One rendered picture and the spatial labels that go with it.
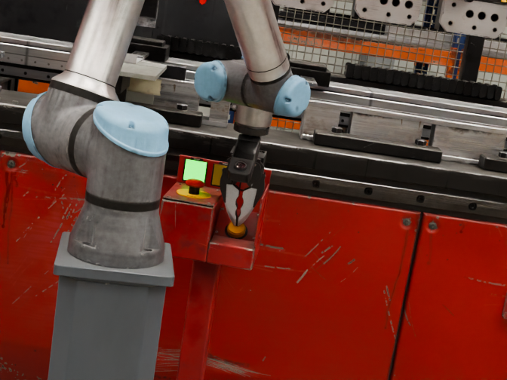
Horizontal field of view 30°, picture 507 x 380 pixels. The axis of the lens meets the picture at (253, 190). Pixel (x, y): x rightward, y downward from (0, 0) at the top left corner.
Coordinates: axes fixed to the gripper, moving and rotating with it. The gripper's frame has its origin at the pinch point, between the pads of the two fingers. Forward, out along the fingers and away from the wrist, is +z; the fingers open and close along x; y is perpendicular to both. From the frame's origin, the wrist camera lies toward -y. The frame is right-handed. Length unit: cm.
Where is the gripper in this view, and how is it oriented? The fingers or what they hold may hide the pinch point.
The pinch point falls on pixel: (237, 221)
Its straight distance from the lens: 193.9
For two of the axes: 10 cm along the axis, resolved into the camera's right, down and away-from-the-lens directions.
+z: -1.4, 9.4, 3.0
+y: 1.1, -2.8, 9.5
